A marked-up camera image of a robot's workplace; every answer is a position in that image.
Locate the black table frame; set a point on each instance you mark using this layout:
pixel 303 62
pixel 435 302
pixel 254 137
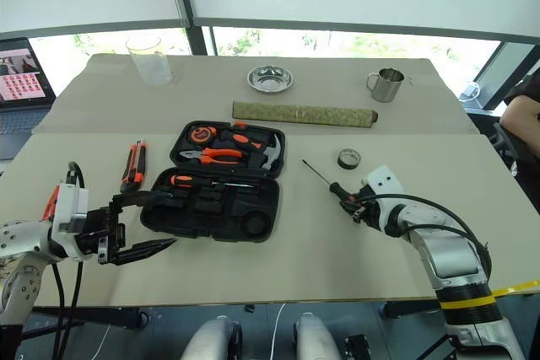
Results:
pixel 93 317

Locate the black plastic tool case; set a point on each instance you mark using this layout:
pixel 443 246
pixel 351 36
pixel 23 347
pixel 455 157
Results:
pixel 219 212

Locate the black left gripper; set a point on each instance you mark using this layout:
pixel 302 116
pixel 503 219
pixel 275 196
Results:
pixel 101 229

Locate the black electrical tape roll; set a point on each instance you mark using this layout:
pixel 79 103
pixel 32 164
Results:
pixel 349 158

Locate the short orange black screwdriver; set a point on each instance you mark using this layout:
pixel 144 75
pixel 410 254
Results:
pixel 182 180

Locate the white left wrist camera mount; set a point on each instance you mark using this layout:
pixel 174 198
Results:
pixel 69 206

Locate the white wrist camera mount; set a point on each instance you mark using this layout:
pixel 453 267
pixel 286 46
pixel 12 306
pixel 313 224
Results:
pixel 385 185
pixel 69 206

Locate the stainless steel mug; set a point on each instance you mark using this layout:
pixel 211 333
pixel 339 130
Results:
pixel 386 84

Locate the seated person in black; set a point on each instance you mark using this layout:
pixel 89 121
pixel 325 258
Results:
pixel 523 124

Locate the orange black utility knife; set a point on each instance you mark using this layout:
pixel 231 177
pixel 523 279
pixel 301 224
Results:
pixel 135 162

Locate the small clear glass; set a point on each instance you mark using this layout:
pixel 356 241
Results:
pixel 470 91

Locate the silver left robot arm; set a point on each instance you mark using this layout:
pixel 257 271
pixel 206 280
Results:
pixel 25 242

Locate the yellow tape strip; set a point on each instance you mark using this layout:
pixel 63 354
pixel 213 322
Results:
pixel 516 287

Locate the silver rounded robot leg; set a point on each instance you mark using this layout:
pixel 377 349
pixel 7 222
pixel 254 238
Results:
pixel 316 339
pixel 213 341

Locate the small steel bowl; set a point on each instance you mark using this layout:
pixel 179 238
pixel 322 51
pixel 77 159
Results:
pixel 270 78

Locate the long patterned olive box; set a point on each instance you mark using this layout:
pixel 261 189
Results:
pixel 301 114

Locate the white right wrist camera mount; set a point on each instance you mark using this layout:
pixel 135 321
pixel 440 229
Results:
pixel 385 185

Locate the open laptop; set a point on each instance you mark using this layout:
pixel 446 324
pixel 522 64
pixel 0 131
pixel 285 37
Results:
pixel 21 94

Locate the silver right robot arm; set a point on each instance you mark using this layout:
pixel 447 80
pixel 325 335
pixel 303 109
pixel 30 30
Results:
pixel 447 250

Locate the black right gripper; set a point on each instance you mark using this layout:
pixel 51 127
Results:
pixel 365 208

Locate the orange black tape measure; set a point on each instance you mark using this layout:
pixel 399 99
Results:
pixel 203 134

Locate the clear plastic container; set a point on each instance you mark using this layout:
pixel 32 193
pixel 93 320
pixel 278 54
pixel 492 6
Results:
pixel 149 60

